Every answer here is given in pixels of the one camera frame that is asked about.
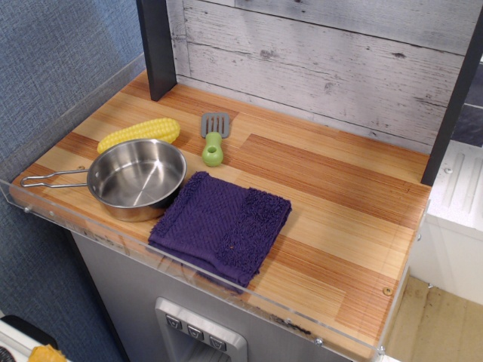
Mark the dark upright post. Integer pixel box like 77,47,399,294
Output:
136,0,177,101
420,10,482,186

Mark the grey spatula green handle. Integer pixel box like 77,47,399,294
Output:
201,112,230,167

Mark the grey toy kitchen cabinet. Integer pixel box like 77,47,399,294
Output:
73,234,345,361

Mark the yellow object bottom left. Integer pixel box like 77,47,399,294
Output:
28,345,67,362

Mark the dark left upright post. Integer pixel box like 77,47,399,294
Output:
136,0,177,101

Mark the dark right upright post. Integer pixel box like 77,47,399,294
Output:
420,10,482,186

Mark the stainless steel pan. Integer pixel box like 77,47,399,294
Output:
20,139,187,222

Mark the yellow toy corn cob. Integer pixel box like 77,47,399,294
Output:
97,118,180,154

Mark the white ribbed sink unit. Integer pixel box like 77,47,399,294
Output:
408,141,482,304

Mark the purple cloth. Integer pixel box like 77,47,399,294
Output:
148,171,291,287

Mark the silver dispenser button panel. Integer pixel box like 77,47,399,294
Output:
155,297,248,362

